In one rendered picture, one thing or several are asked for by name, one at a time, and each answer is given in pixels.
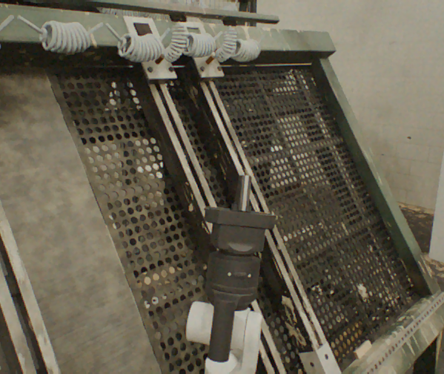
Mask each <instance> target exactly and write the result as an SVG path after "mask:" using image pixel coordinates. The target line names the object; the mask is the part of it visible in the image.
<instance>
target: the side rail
mask: <svg viewBox="0 0 444 374"><path fill-rule="evenodd" d="M311 68H312V70H313V72H314V74H315V77H316V78H317V81H318V83H319V85H320V87H321V89H322V91H323V93H324V96H325V98H326V100H327V103H328V105H329V108H330V109H331V111H332V113H333V115H334V117H335V119H336V122H337V124H338V126H339V129H340V131H341V132H342V135H343V136H344V138H345V141H346V143H347V145H348V149H349V151H351V153H352V155H353V157H354V161H355V163H356V164H357V167H358V169H359V170H360V172H361V175H362V178H363V179H364V181H365V184H367V187H368V190H369V191H370V193H371V196H372V198H373V200H374V202H375V203H376V206H377V208H378V210H379V212H380V214H381V216H382V218H383V220H384V222H385V226H387V228H388V231H389V233H390V235H391V237H392V238H393V241H394V243H395V245H396V247H397V249H398V250H399V252H400V256H401V258H402V260H404V263H405V266H406V268H407V270H408V272H409V273H410V275H411V278H412V280H413V281H414V283H415V286H416V288H417V290H419V294H420V296H425V295H431V296H432V295H433V294H434V293H436V292H437V291H438V290H439V289H440V287H439V285H438V283H437V282H436V280H435V278H434V276H433V273H432V272H431V270H430V268H429V265H428V263H426V261H425V258H424V256H423V252H421V250H420V248H419V246H418V243H417V242H416V240H415V239H414V235H413V233H412V232H411V230H410V228H409V226H408V224H407V222H406V221H405V218H404V216H403V214H402V211H401V209H400V208H399V206H398V205H397V201H396V199H395V197H394V196H393V194H392V192H391V190H390V188H389V184H388V182H386V180H385V177H384V175H383V173H382V171H381V168H380V167H379V165H378V163H377V161H376V158H375V156H374V154H373V151H371V148H370V146H369V144H368V142H367V139H366V138H365V135H364V134H363V132H362V129H361V127H360V126H359V123H358V121H357V118H356V116H354V115H355V114H354V112H353V111H352V109H351V106H350V105H349V101H348V99H347V97H346V95H345V93H344V92H343V90H342V88H341V84H340V83H339V80H338V78H337V75H336V74H335V72H334V70H333V68H332V66H331V63H330V61H329V59H320V58H318V60H317V61H315V63H313V64H311Z"/></svg>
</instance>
